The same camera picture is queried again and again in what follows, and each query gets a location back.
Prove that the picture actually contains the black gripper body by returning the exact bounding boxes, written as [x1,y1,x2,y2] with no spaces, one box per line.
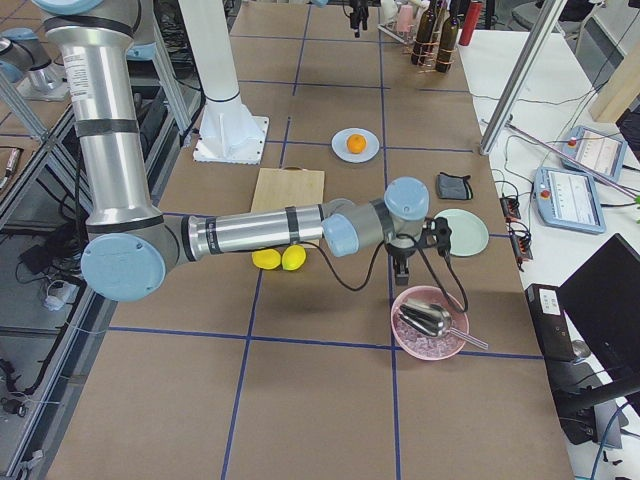
[385,234,419,263]
[349,0,368,15]

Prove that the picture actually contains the orange fruit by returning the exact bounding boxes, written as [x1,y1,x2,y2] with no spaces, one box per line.
[346,133,367,155]

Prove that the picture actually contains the light blue plate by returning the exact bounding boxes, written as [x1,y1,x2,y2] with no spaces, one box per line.
[331,128,380,163]

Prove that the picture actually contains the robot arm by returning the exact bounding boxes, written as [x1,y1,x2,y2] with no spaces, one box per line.
[39,1,429,302]

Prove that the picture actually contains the green plate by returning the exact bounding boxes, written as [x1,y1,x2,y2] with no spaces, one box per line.
[435,208,489,257]

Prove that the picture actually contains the pink cup upper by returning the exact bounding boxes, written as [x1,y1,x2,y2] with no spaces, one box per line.
[395,4,413,34]

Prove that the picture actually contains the green wine bottle middle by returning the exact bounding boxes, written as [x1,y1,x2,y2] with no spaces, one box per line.
[410,0,437,65]

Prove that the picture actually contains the green wine bottle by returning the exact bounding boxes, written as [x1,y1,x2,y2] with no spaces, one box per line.
[410,0,437,65]
[435,0,460,73]

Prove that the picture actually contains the metal scoop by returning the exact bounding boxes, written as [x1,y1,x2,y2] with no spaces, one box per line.
[399,300,489,350]

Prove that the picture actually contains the pink bowl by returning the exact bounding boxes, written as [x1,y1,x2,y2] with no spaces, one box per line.
[391,286,469,361]

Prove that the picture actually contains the grey folded cloth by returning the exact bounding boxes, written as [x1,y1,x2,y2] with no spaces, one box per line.
[436,172,474,201]

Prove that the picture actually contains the green wine bottle front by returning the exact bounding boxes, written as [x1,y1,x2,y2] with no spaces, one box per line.
[435,0,460,73]

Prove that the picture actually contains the right yellow lemon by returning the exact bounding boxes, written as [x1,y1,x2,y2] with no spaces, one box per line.
[281,245,307,271]

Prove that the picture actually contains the yellow lemon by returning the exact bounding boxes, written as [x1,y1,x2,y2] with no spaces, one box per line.
[281,245,307,271]
[251,249,281,270]

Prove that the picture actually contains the red thermos bottle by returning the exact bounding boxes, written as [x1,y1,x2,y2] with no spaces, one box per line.
[458,1,484,46]

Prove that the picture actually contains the bamboo cutting board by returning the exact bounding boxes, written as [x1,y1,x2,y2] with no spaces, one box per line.
[250,167,327,249]

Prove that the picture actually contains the left yellow lemon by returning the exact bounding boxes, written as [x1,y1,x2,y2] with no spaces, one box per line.
[251,249,281,270]

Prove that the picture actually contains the near teach pendant tablet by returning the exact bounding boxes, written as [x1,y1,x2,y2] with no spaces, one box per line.
[533,166,606,234]

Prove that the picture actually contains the teach pendant tablet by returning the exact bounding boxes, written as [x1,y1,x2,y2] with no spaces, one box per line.
[561,125,627,181]
[533,166,606,234]

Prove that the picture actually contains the grabber reaching stick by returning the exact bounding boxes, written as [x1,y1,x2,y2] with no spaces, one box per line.
[507,124,640,199]

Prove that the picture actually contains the black computer monitor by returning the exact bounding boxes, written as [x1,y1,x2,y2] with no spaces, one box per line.
[558,233,639,415]

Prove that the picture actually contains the far teach pendant tablet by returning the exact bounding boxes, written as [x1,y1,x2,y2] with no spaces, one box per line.
[561,125,627,181]

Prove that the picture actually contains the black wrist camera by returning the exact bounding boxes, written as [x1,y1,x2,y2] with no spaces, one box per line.
[422,217,452,260]

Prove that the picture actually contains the copper wire bottle rack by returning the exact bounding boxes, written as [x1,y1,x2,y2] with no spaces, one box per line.
[417,6,448,72]

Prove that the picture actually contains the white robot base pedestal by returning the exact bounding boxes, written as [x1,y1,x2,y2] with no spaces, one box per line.
[179,0,269,165]

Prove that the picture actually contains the aluminium frame post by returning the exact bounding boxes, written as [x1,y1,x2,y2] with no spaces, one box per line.
[479,0,567,155]

